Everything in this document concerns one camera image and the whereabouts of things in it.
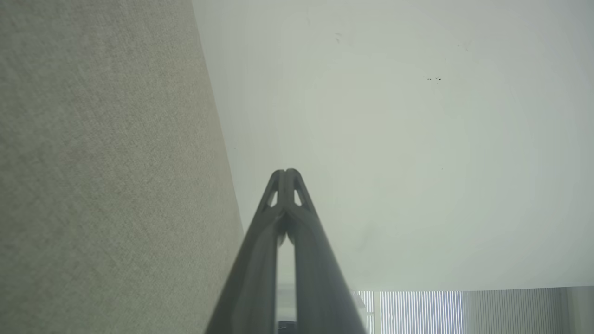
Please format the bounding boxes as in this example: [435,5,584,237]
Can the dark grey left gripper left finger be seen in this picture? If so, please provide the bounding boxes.
[204,169,286,334]

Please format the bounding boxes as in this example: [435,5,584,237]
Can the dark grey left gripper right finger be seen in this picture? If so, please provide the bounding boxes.
[284,168,368,334]

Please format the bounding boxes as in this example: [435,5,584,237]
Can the white vertical window blinds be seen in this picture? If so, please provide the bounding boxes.
[352,287,594,334]

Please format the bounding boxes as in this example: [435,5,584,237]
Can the grey fabric sofa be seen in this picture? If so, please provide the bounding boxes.
[0,0,245,334]

